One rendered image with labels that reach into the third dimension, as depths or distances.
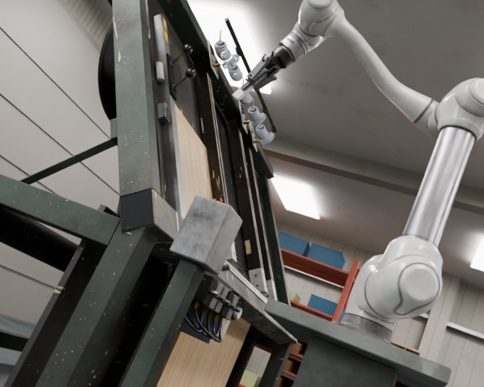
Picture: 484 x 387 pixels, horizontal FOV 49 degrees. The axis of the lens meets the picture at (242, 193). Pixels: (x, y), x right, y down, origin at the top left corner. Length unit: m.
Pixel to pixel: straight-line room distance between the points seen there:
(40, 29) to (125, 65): 3.64
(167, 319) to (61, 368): 0.31
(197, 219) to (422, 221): 0.63
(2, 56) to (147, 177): 3.76
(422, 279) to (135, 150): 0.91
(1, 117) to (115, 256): 3.89
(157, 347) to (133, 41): 1.04
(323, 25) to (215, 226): 0.73
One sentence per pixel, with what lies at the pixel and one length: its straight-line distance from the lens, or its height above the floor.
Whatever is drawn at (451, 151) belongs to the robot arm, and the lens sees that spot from 1.66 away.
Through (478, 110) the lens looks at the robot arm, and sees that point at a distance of 1.70.
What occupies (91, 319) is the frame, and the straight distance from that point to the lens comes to 1.55.
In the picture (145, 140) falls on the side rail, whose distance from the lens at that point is 1.68.
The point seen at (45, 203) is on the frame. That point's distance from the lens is 1.77.
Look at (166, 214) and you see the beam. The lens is 1.64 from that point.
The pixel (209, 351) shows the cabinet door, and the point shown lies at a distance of 2.92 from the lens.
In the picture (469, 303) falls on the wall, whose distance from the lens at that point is 9.95.
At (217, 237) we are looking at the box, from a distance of 1.45.
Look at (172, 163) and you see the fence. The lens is 1.91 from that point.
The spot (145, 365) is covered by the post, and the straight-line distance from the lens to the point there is 1.47.
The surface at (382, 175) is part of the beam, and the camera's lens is 6.41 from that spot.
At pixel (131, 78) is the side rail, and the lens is 1.84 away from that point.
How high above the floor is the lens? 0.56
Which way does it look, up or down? 16 degrees up
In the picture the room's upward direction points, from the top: 24 degrees clockwise
